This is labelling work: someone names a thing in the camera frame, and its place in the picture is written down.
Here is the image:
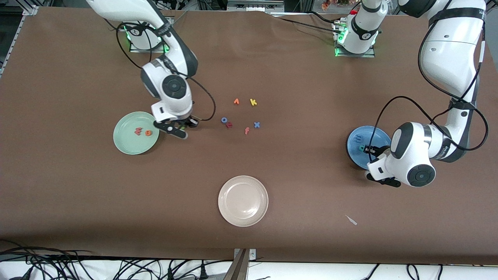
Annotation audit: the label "blue plate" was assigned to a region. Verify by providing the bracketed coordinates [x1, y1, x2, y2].
[347, 125, 391, 170]

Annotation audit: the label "green plate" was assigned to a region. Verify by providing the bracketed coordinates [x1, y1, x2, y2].
[113, 111, 160, 155]

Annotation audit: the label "beige plate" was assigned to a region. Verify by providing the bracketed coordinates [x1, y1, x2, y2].
[218, 175, 269, 227]

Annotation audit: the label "brown table cover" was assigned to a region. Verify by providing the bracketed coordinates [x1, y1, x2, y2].
[0, 6, 498, 266]

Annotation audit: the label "grey metal equipment box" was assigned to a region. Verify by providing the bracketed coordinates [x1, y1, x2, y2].
[228, 0, 284, 12]

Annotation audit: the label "aluminium profile bar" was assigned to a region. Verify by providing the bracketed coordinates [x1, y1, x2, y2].
[223, 249, 249, 280]

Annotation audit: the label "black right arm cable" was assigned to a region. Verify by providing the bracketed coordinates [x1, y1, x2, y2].
[116, 21, 216, 122]

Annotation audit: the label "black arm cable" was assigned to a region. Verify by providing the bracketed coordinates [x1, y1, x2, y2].
[116, 21, 216, 122]
[368, 0, 489, 151]

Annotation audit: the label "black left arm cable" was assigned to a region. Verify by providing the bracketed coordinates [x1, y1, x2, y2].
[368, 0, 489, 151]

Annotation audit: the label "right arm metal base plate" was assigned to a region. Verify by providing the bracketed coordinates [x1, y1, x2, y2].
[130, 23, 168, 53]

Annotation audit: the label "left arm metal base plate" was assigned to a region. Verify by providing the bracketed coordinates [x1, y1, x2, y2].
[334, 19, 376, 58]

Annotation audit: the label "black cables at arm base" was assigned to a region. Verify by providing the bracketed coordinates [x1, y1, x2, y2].
[278, 11, 347, 35]

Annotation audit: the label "grey metal bracket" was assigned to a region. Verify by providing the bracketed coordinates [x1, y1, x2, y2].
[233, 248, 256, 262]

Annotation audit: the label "tangled black cables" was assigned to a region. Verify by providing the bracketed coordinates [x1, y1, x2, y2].
[0, 239, 234, 280]

